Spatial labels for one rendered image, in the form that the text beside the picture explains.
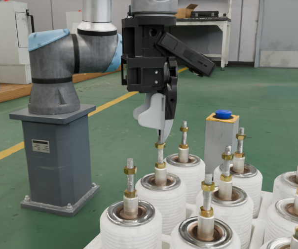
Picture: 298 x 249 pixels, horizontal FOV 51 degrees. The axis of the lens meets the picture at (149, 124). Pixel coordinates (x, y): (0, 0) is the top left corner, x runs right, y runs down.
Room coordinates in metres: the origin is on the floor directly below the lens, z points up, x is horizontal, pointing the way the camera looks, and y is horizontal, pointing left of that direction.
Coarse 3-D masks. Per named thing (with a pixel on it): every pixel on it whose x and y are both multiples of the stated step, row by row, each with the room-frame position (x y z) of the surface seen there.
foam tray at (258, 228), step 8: (264, 192) 0.63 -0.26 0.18; (264, 200) 0.60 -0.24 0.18; (192, 208) 0.56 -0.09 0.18; (264, 208) 0.56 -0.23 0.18; (192, 216) 0.54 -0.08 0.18; (264, 216) 0.54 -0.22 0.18; (256, 224) 0.51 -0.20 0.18; (264, 224) 0.51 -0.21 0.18; (256, 232) 0.49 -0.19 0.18; (264, 232) 0.49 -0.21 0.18; (96, 240) 0.46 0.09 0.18; (168, 240) 0.46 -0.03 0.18; (256, 240) 0.46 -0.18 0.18; (88, 248) 0.44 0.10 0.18; (96, 248) 0.44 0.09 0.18; (168, 248) 0.46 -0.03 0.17; (256, 248) 0.44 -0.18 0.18
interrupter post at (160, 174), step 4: (156, 168) 0.53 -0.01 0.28; (160, 168) 0.53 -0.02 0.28; (164, 168) 0.53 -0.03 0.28; (156, 172) 0.53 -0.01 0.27; (160, 172) 0.53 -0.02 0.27; (164, 172) 0.53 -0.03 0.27; (156, 176) 0.53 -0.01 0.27; (160, 176) 0.53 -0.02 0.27; (164, 176) 0.53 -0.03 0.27; (156, 180) 0.53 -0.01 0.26; (160, 180) 0.53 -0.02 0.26; (164, 180) 0.53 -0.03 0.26; (160, 184) 0.53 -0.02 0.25
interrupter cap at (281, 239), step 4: (272, 240) 0.36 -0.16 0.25; (276, 240) 0.36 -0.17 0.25; (280, 240) 0.36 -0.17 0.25; (284, 240) 0.36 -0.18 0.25; (288, 240) 0.36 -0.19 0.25; (268, 244) 0.35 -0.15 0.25; (272, 244) 0.35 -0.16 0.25; (276, 244) 0.35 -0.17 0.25; (280, 244) 0.35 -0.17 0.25; (284, 244) 0.35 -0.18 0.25; (288, 244) 0.35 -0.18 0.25; (268, 248) 0.34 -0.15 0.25; (272, 248) 0.35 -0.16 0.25; (276, 248) 0.34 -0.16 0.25; (280, 248) 0.35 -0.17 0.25; (284, 248) 0.35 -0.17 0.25; (288, 248) 0.35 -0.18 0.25
